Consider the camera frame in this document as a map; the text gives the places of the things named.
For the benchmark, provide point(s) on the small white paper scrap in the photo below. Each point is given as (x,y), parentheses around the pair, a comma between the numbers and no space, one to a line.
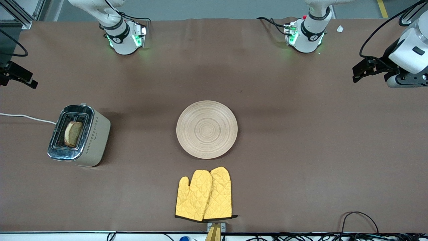
(340,28)

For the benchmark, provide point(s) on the grey bracket with wooden bar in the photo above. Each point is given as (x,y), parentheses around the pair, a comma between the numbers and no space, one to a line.
(216,227)

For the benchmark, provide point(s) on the chrome and cream toaster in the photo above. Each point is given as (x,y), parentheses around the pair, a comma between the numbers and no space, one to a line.
(97,140)

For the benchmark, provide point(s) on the slice of brown toast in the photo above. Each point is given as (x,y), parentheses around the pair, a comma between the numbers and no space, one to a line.
(73,134)

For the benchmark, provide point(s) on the round light wooden plate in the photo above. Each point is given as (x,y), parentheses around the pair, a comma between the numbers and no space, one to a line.
(207,113)

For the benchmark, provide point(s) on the yellow quilted oven mitt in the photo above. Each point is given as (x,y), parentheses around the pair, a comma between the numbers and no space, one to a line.
(220,194)
(194,197)

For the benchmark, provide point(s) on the brown table cover mat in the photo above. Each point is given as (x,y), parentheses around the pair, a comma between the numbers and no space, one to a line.
(301,134)

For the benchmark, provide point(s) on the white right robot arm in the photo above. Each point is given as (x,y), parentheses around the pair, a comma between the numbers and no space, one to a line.
(122,43)

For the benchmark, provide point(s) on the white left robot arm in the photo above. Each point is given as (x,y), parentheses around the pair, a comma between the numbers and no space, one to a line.
(307,43)

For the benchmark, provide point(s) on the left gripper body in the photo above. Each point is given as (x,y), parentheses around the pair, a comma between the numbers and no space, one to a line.
(387,59)

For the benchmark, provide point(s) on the aluminium frame profile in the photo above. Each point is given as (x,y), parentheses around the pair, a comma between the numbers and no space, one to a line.
(26,24)

